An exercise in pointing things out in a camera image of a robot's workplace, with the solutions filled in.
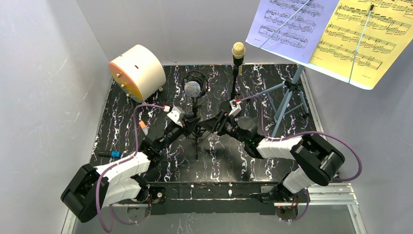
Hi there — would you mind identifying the silver microphone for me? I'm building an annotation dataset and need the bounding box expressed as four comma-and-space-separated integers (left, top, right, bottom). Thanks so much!
182, 70, 209, 160

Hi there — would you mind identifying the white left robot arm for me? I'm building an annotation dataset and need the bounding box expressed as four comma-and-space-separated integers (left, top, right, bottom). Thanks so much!
60, 115, 200, 223

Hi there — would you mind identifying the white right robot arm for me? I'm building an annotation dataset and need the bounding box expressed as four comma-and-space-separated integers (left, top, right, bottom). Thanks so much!
199, 112, 345, 203

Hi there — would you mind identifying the white and orange drum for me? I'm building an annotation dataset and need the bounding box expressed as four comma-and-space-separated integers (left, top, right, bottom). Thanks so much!
109, 44, 166, 103

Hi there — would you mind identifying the black and blue marker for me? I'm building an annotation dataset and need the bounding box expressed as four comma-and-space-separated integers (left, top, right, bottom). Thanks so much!
95, 151, 121, 158

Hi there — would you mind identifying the beige microphone on round stand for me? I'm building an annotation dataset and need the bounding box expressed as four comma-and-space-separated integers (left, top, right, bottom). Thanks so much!
222, 42, 246, 113

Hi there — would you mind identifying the blue music stand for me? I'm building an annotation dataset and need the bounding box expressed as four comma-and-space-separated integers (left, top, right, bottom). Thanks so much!
242, 65, 309, 138

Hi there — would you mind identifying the lavender sheet music page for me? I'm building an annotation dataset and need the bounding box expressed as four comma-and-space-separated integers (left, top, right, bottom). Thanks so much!
246, 0, 338, 64

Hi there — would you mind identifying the yellow sheet music page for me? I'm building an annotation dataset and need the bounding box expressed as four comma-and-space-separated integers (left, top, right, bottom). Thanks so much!
309, 0, 413, 90

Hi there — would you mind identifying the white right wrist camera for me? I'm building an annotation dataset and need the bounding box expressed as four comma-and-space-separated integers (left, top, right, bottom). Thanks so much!
229, 99, 242, 117

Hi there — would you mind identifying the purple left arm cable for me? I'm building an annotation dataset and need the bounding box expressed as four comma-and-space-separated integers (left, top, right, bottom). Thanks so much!
95, 103, 170, 233

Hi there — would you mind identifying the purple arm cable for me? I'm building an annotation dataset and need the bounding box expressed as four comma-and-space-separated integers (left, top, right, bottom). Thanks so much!
239, 96, 363, 222
95, 103, 170, 233

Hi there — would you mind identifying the aluminium frame rail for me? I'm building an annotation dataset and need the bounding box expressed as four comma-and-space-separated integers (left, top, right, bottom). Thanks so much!
60, 182, 367, 234

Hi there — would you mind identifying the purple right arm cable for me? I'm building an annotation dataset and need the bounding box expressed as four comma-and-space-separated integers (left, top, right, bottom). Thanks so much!
239, 96, 363, 222

